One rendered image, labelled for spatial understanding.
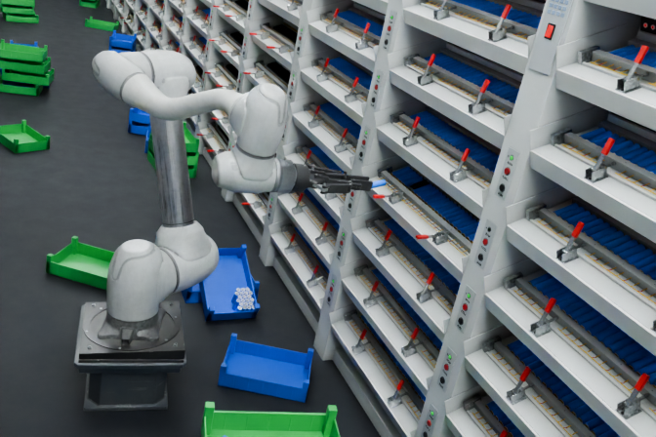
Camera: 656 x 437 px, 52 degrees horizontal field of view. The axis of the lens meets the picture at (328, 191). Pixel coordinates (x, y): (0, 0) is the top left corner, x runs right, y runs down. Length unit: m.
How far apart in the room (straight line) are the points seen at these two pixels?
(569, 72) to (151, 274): 1.28
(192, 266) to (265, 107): 0.76
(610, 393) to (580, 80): 0.64
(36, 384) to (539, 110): 1.70
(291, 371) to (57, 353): 0.80
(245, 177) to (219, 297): 1.14
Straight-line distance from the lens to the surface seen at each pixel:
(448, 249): 1.89
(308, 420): 1.66
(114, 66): 2.05
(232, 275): 2.83
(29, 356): 2.51
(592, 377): 1.55
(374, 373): 2.31
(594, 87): 1.49
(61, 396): 2.34
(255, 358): 2.54
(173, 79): 2.14
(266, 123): 1.63
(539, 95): 1.60
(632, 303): 1.46
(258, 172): 1.70
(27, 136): 4.38
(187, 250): 2.19
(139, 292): 2.10
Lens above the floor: 1.50
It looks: 21 degrees down
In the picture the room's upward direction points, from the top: 12 degrees clockwise
